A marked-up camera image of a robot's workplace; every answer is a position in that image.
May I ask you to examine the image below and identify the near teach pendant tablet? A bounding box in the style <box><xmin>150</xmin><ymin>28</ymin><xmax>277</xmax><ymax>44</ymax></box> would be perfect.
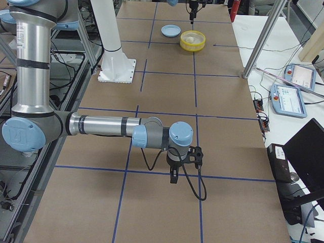
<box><xmin>270</xmin><ymin>84</ymin><xmax>307</xmax><ymax>118</ymax></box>

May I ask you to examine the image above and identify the red cylinder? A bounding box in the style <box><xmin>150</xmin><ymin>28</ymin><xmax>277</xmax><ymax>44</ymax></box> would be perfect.
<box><xmin>230</xmin><ymin>0</ymin><xmax>240</xmax><ymax>23</ymax></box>

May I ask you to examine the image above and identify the aluminium frame post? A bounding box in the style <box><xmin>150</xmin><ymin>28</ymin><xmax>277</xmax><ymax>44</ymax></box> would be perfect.
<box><xmin>242</xmin><ymin>0</ymin><xmax>287</xmax><ymax>79</ymax></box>

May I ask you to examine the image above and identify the orange black connector block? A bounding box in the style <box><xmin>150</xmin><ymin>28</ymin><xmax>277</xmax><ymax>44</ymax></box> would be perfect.
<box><xmin>253</xmin><ymin>99</ymin><xmax>264</xmax><ymax>112</ymax></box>

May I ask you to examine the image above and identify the black monitor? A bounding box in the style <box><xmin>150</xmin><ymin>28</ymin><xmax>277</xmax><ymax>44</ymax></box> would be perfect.
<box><xmin>283</xmin><ymin>118</ymin><xmax>323</xmax><ymax>192</ymax></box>

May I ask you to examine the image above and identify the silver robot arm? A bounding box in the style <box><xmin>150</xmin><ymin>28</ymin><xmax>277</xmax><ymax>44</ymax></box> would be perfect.
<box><xmin>167</xmin><ymin>0</ymin><xmax>199</xmax><ymax>25</ymax></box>
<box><xmin>2</xmin><ymin>1</ymin><xmax>193</xmax><ymax>183</ymax></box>

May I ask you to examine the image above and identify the far teach pendant tablet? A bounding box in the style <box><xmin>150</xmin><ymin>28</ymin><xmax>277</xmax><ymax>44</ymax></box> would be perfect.
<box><xmin>284</xmin><ymin>63</ymin><xmax>316</xmax><ymax>91</ymax></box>

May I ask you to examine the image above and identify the light blue plate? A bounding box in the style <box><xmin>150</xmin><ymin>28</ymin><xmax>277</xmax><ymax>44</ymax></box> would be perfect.
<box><xmin>161</xmin><ymin>24</ymin><xmax>181</xmax><ymax>37</ymax></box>

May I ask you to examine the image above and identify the black desktop computer box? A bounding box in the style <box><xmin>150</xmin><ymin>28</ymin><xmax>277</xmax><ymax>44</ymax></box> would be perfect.
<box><xmin>267</xmin><ymin>144</ymin><xmax>319</xmax><ymax>228</ymax></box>

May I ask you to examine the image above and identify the yellow bamboo steamer basket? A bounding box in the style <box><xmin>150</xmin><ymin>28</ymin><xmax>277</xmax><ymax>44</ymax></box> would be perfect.
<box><xmin>180</xmin><ymin>30</ymin><xmax>206</xmax><ymax>52</ymax></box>

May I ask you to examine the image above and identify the wooden beam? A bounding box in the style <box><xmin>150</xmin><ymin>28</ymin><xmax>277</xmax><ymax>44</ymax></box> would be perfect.
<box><xmin>298</xmin><ymin>22</ymin><xmax>324</xmax><ymax>62</ymax></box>

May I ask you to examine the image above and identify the teach pendant tablet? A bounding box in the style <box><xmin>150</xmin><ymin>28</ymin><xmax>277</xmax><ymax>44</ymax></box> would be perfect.
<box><xmin>270</xmin><ymin>84</ymin><xmax>307</xmax><ymax>118</ymax></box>
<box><xmin>284</xmin><ymin>63</ymin><xmax>316</xmax><ymax>91</ymax></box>

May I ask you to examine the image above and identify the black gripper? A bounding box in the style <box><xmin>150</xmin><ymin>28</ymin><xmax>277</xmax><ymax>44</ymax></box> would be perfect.
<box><xmin>188</xmin><ymin>0</ymin><xmax>199</xmax><ymax>24</ymax></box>
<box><xmin>167</xmin><ymin>157</ymin><xmax>186</xmax><ymax>183</ymax></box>

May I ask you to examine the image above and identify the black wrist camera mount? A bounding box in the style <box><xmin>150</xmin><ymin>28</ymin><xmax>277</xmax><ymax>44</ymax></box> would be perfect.
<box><xmin>183</xmin><ymin>146</ymin><xmax>204</xmax><ymax>170</ymax></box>

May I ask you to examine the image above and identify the white camera stand pillar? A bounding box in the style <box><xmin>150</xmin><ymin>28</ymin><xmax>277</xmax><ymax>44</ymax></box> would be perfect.
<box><xmin>91</xmin><ymin>0</ymin><xmax>136</xmax><ymax>84</ymax></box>

